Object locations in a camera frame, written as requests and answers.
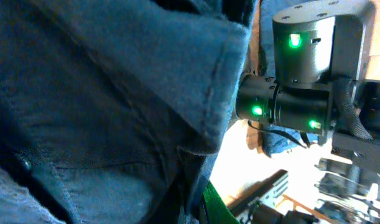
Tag navy blue shorts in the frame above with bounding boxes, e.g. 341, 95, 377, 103
0, 0, 321, 224

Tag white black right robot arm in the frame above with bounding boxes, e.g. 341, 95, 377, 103
235, 1, 380, 175

